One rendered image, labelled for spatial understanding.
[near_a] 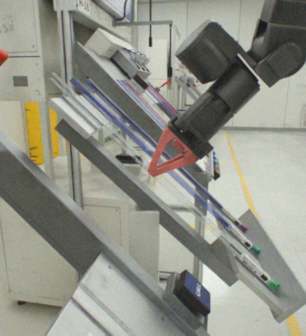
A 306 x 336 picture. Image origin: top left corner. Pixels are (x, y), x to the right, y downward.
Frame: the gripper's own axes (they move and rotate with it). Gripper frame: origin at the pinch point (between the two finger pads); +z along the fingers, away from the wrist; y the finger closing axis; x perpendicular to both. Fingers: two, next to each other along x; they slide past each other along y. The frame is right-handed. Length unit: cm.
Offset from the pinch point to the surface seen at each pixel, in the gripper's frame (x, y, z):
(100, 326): 4.2, 21.5, 10.8
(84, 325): 2.6, 22.6, 11.0
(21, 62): -55, -71, 21
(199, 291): 14.4, 11.2, 5.5
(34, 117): -91, -272, 109
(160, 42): -62, -423, -50
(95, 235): -1.1, 12.0, 8.9
